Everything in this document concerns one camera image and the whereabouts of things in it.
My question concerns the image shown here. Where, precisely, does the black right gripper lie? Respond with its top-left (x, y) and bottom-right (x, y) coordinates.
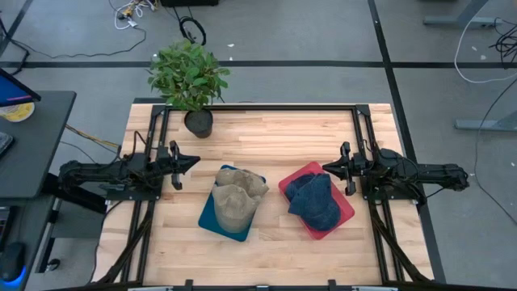
top-left (322, 141), bottom-right (357, 197)

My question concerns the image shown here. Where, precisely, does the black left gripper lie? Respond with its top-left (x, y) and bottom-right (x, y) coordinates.
top-left (168, 140), bottom-right (202, 191)

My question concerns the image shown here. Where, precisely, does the beige cap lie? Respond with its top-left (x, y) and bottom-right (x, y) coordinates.
top-left (212, 183), bottom-right (262, 234)
top-left (215, 167), bottom-right (271, 199)

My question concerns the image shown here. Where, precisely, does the pink plastic bin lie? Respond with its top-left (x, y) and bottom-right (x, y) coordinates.
top-left (277, 161), bottom-right (355, 241)

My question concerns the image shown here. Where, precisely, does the blue plastic bin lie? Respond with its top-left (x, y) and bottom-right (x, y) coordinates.
top-left (197, 164), bottom-right (267, 243)

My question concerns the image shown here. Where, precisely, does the green plant in black pot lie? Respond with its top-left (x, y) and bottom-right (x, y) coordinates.
top-left (147, 38), bottom-right (232, 139)

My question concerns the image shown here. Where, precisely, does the black desk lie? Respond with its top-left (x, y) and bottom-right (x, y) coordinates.
top-left (0, 91), bottom-right (78, 200)

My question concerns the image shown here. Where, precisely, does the grey table foot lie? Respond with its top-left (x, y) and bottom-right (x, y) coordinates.
top-left (422, 0), bottom-right (504, 29)
top-left (455, 111), bottom-right (517, 133)

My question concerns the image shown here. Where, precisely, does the black floor box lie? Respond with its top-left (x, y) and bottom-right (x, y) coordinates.
top-left (160, 0), bottom-right (220, 8)

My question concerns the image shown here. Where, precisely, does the dark side desk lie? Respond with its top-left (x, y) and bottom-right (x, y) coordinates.
top-left (0, 196), bottom-right (57, 291)

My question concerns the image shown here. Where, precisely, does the yellow round disc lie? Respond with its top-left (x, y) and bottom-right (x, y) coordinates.
top-left (0, 101), bottom-right (36, 124)

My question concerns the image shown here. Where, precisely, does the black keyboard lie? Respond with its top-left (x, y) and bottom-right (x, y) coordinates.
top-left (0, 132), bottom-right (15, 159)

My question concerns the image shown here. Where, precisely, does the blue screen monitor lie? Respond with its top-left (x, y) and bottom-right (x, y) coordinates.
top-left (0, 66), bottom-right (42, 108)

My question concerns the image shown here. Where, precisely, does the black mouse with blue glow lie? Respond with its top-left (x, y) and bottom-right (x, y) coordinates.
top-left (0, 241), bottom-right (27, 290)

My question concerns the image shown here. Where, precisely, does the yellow wire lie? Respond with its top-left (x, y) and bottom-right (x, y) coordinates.
top-left (64, 124), bottom-right (121, 150)

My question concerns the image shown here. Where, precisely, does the black coiled cable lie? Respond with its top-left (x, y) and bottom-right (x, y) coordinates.
top-left (179, 15), bottom-right (208, 47)

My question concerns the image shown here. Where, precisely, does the white cable bundle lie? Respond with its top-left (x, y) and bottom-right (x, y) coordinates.
top-left (107, 0), bottom-right (158, 32)

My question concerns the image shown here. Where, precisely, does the white floor cable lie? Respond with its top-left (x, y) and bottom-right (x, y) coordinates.
top-left (454, 11), bottom-right (517, 85)

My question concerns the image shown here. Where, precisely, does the black cable bundle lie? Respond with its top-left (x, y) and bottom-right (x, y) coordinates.
top-left (490, 27), bottom-right (517, 62)

